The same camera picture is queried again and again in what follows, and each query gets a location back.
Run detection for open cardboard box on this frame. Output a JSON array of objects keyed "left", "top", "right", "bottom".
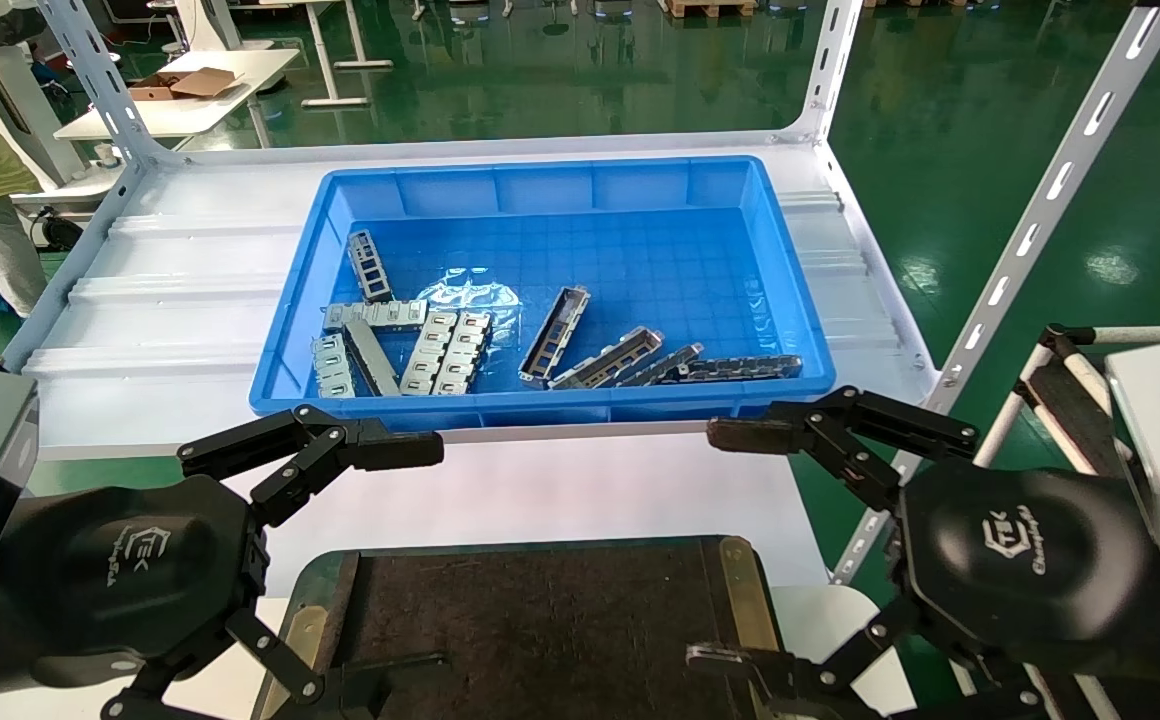
[{"left": 127, "top": 66, "right": 247, "bottom": 103}]

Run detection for grey metal channel part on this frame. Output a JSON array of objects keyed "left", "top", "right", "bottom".
[
  {"left": 547, "top": 325, "right": 665, "bottom": 392},
  {"left": 517, "top": 286, "right": 592, "bottom": 389}
]

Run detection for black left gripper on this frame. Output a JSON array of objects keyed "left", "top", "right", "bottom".
[{"left": 0, "top": 473, "right": 451, "bottom": 720}]

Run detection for dark ladder-shaped metal part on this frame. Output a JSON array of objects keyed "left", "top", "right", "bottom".
[
  {"left": 673, "top": 353, "right": 804, "bottom": 386},
  {"left": 347, "top": 229, "right": 394, "bottom": 304}
]

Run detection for white desk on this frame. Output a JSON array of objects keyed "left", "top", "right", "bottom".
[{"left": 53, "top": 47, "right": 302, "bottom": 142}]

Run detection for white pipe rack black joints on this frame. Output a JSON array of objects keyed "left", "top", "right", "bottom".
[{"left": 950, "top": 322, "right": 1160, "bottom": 720}]

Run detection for white slotted steel upright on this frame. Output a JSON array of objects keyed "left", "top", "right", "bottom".
[
  {"left": 829, "top": 0, "right": 1160, "bottom": 587},
  {"left": 794, "top": 0, "right": 864, "bottom": 142},
  {"left": 38, "top": 0, "right": 159, "bottom": 167}
]

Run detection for white machine stand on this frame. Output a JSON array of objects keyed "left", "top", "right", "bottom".
[{"left": 0, "top": 0, "right": 127, "bottom": 217}]

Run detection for black container with brass edges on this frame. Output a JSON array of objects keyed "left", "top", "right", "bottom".
[{"left": 252, "top": 535, "right": 787, "bottom": 720}]

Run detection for white table leg frame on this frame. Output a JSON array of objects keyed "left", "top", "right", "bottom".
[{"left": 280, "top": 0, "right": 394, "bottom": 110}]

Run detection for wooden pallet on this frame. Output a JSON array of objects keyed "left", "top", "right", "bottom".
[{"left": 664, "top": 0, "right": 757, "bottom": 20}]

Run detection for dark narrow metal part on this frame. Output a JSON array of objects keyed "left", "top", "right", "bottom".
[{"left": 620, "top": 342, "right": 705, "bottom": 388}]

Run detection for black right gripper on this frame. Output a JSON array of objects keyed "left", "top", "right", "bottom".
[{"left": 685, "top": 386, "right": 1160, "bottom": 720}]

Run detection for clear plastic bag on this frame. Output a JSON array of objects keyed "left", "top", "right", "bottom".
[{"left": 414, "top": 268, "right": 523, "bottom": 347}]

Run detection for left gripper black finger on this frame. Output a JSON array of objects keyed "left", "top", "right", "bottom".
[{"left": 178, "top": 405, "right": 445, "bottom": 528}]

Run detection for blue plastic bin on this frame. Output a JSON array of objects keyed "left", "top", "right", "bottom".
[{"left": 248, "top": 155, "right": 836, "bottom": 433}]

